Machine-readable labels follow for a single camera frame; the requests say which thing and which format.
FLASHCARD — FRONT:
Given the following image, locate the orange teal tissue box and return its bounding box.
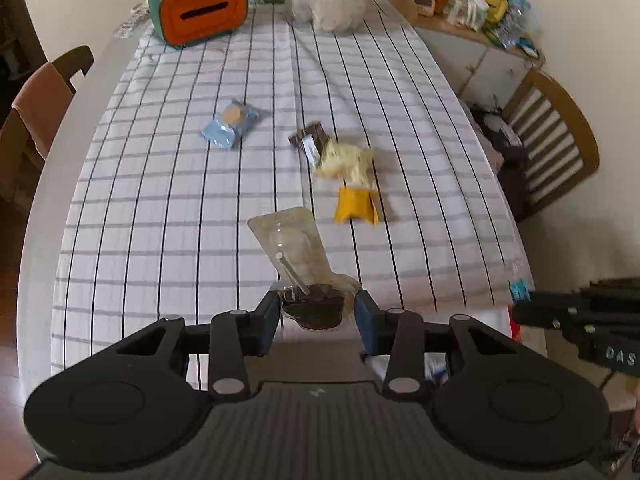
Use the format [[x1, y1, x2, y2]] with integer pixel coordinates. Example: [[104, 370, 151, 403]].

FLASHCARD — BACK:
[[148, 0, 248, 48]]

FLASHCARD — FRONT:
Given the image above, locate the yellow snack packet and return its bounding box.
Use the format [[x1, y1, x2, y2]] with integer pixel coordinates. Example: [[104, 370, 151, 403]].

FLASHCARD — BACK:
[[334, 186, 380, 226]]

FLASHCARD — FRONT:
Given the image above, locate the blue cookie snack packet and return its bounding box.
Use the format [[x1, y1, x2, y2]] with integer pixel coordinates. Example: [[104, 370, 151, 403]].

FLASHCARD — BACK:
[[200, 100, 262, 150]]

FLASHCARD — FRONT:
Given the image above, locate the right wooden chair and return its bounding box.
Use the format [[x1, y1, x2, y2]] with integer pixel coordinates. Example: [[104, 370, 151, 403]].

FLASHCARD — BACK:
[[498, 70, 600, 222]]

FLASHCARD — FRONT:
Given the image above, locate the left wooden chair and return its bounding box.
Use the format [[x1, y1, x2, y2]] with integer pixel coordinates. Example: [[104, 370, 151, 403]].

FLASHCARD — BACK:
[[1, 46, 94, 216]]

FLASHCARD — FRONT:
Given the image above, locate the clear plastic snack tube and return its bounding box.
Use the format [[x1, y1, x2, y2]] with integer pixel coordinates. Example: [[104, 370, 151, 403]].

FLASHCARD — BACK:
[[248, 207, 361, 332]]

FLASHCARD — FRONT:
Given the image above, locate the pink cloth on chair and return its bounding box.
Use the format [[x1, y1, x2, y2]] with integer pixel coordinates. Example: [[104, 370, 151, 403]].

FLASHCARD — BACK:
[[12, 63, 74, 159]]

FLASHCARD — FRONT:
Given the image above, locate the white black grid tablecloth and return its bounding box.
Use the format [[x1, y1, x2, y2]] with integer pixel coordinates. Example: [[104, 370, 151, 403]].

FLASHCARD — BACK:
[[50, 0, 526, 372]]

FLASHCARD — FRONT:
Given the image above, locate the dark brown snack wrapper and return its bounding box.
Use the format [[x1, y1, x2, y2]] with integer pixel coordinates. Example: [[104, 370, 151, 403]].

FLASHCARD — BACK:
[[288, 122, 329, 168]]

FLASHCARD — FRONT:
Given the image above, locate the white kitchen timer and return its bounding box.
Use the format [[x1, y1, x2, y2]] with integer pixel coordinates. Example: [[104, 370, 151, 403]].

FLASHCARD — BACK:
[[410, 0, 436, 18]]

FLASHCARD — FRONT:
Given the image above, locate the cream crumpled snack wrapper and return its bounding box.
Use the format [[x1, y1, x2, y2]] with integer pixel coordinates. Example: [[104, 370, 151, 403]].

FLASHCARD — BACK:
[[314, 140, 373, 190]]

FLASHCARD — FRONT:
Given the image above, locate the wooden chair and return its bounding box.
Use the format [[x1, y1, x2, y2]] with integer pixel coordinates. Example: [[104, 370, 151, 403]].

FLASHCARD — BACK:
[[1, 46, 94, 216], [498, 70, 600, 222]]

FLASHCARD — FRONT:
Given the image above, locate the white side cabinet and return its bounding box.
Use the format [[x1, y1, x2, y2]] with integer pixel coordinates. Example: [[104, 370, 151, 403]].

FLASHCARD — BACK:
[[413, 18, 544, 108]]

